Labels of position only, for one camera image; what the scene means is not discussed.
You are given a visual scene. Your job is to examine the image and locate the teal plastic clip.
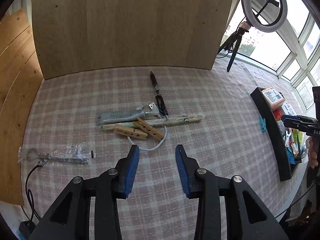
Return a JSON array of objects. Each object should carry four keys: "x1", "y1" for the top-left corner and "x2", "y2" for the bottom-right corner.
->
[{"x1": 259, "y1": 116, "x2": 267, "y2": 132}]

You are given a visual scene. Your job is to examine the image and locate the plastic metal spoon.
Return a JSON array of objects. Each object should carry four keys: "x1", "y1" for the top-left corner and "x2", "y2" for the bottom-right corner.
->
[{"x1": 17, "y1": 141, "x2": 96, "y2": 166}]

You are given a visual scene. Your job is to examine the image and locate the wooden clothespin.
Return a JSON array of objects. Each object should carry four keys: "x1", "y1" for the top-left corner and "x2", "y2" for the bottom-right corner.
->
[
  {"x1": 133, "y1": 117, "x2": 164, "y2": 141},
  {"x1": 113, "y1": 125, "x2": 148, "y2": 140}
]

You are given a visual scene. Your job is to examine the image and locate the grey squeezed tube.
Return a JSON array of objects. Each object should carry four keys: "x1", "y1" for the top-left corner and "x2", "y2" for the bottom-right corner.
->
[{"x1": 95, "y1": 108, "x2": 160, "y2": 126}]

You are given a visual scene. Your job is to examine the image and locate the chopsticks pair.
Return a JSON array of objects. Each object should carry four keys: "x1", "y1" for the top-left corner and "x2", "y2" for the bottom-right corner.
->
[{"x1": 98, "y1": 114, "x2": 205, "y2": 131}]

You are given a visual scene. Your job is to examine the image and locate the black pen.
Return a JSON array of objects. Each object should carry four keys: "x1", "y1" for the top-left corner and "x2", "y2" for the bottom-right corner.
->
[{"x1": 150, "y1": 71, "x2": 169, "y2": 120}]

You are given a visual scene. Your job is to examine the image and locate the white usb cable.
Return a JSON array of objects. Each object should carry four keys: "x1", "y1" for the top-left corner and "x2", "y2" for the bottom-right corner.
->
[{"x1": 126, "y1": 101, "x2": 168, "y2": 152}]

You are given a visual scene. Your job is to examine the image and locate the metal bottle opener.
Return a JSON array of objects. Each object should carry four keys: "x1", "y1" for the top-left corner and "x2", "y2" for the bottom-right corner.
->
[{"x1": 285, "y1": 128, "x2": 291, "y2": 148}]

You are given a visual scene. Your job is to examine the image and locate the person's right hand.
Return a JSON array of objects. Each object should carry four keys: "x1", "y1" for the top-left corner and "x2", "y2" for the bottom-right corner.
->
[{"x1": 306, "y1": 137, "x2": 319, "y2": 169}]

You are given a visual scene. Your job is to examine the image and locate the green tube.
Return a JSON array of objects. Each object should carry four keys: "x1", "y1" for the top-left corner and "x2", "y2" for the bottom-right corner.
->
[{"x1": 292, "y1": 129, "x2": 302, "y2": 158}]

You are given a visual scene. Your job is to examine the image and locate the white carton box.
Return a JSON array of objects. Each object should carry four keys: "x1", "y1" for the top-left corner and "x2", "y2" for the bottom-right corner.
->
[{"x1": 281, "y1": 101, "x2": 297, "y2": 116}]

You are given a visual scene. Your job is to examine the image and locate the red packet in tray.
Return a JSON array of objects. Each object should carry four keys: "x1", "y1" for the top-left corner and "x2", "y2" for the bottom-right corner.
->
[{"x1": 273, "y1": 108, "x2": 284, "y2": 121}]

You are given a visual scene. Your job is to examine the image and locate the black storage tray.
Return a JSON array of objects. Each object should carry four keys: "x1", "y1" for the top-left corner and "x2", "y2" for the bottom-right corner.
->
[{"x1": 251, "y1": 87, "x2": 299, "y2": 181}]

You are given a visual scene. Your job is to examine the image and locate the orange soap box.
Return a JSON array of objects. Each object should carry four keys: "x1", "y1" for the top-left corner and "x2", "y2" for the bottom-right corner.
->
[{"x1": 261, "y1": 87, "x2": 285, "y2": 111}]

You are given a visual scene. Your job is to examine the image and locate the black power adapter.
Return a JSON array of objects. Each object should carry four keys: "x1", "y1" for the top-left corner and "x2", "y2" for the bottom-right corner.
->
[{"x1": 18, "y1": 220, "x2": 36, "y2": 239}]

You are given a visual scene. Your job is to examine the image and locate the checkered pink tablecloth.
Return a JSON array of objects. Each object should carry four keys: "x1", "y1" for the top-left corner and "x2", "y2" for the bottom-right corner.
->
[{"x1": 18, "y1": 59, "x2": 307, "y2": 239}]

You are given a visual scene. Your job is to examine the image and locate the pine wood side panel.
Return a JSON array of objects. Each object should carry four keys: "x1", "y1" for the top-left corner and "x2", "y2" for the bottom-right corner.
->
[{"x1": 0, "y1": 9, "x2": 43, "y2": 205}]

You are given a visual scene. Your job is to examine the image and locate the wooden backboard panel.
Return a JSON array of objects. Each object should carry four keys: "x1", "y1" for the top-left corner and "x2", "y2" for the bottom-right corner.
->
[{"x1": 32, "y1": 0, "x2": 232, "y2": 79}]

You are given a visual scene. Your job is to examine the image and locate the black power cable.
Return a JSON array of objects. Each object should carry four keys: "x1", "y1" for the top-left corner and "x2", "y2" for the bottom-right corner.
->
[{"x1": 24, "y1": 159, "x2": 48, "y2": 223}]

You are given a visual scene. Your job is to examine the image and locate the ring light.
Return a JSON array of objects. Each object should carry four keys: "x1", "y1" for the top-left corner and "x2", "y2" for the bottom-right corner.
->
[{"x1": 240, "y1": 0, "x2": 287, "y2": 33}]

